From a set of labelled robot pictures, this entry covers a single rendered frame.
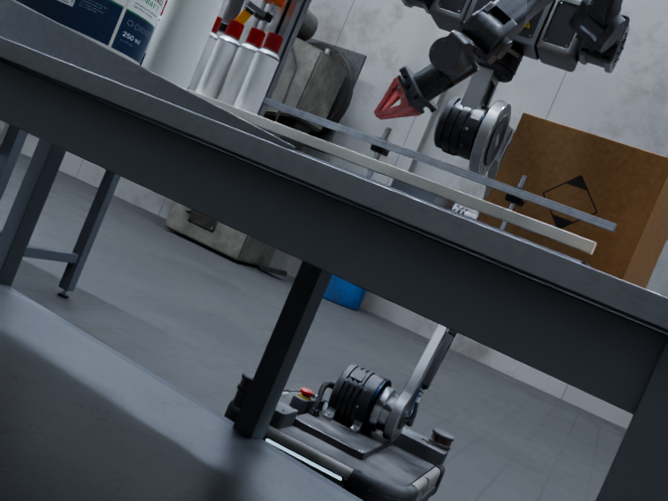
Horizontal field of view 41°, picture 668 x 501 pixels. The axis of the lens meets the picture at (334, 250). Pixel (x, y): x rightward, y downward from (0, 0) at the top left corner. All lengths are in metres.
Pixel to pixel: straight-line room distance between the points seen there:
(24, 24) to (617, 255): 1.07
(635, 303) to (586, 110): 8.52
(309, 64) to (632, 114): 3.15
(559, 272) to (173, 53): 1.06
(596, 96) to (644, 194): 7.49
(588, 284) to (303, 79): 7.89
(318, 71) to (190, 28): 6.95
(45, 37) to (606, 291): 0.78
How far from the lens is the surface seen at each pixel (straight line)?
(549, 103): 9.17
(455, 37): 1.57
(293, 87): 8.49
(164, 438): 1.93
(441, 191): 1.55
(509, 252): 0.64
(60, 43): 1.18
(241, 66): 1.86
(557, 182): 1.72
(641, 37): 9.32
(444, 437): 2.67
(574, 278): 0.63
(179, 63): 1.58
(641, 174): 1.69
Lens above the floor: 0.80
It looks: 2 degrees down
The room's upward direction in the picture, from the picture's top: 23 degrees clockwise
